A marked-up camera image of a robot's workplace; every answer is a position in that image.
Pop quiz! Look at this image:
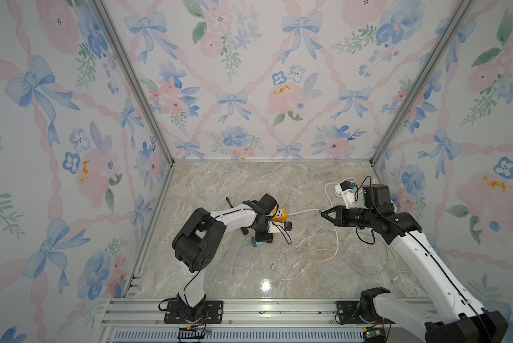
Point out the teal charger adapter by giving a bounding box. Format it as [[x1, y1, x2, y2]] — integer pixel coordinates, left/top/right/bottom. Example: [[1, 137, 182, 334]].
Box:
[[252, 234, 274, 247]]

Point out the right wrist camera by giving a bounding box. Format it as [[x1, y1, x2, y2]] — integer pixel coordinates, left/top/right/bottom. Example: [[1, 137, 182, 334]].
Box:
[[334, 180, 357, 208]]

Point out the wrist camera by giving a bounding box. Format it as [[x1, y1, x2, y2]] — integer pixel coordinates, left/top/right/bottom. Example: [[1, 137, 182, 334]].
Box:
[[334, 180, 357, 208], [269, 221, 292, 234]]

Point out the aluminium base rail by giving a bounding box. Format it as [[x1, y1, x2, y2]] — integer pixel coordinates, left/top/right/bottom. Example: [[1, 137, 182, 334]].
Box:
[[95, 298, 418, 342]]

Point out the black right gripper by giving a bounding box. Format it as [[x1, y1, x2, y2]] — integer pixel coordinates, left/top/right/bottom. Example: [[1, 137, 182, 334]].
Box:
[[321, 204, 374, 229]]

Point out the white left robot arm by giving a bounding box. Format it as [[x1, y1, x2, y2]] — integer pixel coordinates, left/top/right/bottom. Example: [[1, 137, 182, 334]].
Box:
[[172, 194, 279, 322]]

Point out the white charging cable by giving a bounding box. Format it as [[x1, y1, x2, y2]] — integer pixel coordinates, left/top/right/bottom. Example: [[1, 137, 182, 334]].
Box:
[[234, 239, 257, 260], [271, 214, 401, 282]]

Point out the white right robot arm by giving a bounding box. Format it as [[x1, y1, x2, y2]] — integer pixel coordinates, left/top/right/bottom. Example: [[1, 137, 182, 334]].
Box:
[[322, 204, 509, 342]]

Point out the orange power strip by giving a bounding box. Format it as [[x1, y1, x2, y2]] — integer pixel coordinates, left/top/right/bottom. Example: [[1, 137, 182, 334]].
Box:
[[271, 208, 287, 222]]

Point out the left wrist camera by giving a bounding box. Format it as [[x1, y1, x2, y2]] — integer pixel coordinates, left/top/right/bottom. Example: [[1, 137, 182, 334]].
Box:
[[269, 221, 292, 234]]

